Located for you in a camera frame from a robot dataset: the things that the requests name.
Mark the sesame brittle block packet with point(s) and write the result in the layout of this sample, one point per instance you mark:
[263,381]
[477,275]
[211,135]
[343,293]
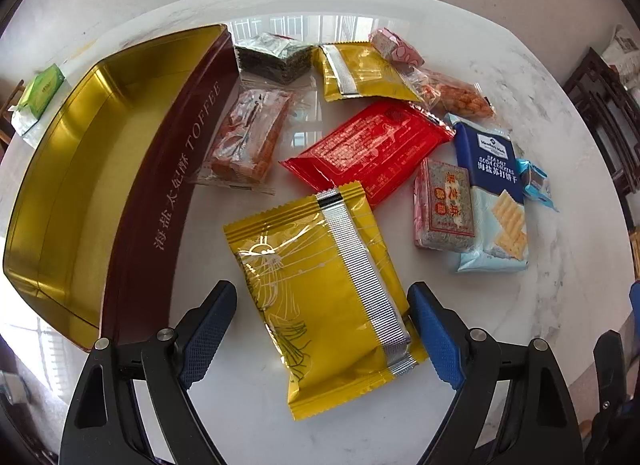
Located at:
[442,207]

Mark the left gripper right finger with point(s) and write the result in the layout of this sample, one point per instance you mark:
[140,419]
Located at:
[511,404]

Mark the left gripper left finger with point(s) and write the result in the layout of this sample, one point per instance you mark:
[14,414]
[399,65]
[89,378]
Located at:
[104,424]

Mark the clear orange snack bag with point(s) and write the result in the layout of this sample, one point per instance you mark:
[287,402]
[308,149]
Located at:
[241,152]

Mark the blue soda cracker packet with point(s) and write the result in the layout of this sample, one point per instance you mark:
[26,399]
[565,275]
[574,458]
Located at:
[501,240]

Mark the large yellow snack packet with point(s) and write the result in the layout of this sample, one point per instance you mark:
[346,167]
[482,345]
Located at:
[321,279]

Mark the clear twisted snack bag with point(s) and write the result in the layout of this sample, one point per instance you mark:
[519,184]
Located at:
[437,90]

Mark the red foil snack packet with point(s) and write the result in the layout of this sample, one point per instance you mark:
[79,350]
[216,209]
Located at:
[380,147]

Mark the dark wooden chair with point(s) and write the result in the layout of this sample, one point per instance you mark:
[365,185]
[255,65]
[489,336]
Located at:
[611,115]

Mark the green tissue pack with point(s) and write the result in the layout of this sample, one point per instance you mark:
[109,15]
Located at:
[35,98]

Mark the dark seaweed snack packet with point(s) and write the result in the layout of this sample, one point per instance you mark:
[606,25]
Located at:
[278,58]

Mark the small blue plum candy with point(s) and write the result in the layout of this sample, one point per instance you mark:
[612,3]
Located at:
[535,183]

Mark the pink wrapped candy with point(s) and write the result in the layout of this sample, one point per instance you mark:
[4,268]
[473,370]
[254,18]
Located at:
[393,48]

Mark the gold toffee tin box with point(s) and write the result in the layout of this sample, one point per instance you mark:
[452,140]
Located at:
[95,231]

